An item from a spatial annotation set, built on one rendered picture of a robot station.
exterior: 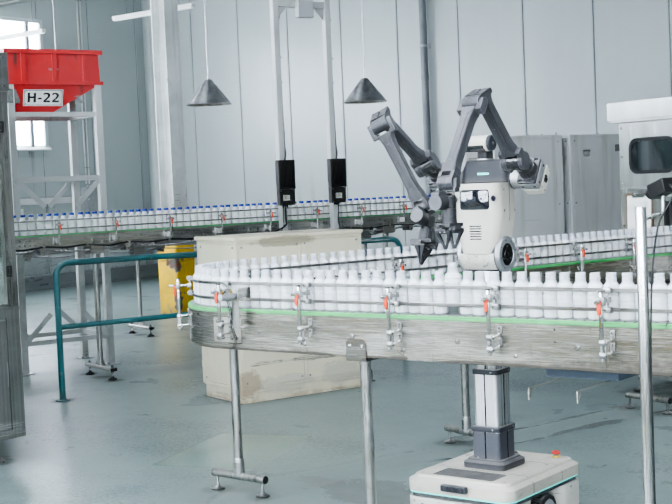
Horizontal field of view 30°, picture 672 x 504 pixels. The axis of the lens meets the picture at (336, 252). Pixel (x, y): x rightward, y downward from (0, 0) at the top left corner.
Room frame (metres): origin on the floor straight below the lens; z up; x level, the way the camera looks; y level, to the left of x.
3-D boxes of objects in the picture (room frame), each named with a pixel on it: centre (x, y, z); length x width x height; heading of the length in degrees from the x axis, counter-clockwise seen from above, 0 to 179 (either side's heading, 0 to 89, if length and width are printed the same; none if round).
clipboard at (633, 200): (8.48, -2.05, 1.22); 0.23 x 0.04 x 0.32; 34
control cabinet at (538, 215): (11.17, -1.59, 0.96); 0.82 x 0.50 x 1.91; 124
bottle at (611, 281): (4.39, -0.96, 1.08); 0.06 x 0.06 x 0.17
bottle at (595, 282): (4.42, -0.91, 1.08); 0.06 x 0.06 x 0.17
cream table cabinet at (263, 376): (9.33, 0.42, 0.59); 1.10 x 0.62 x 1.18; 124
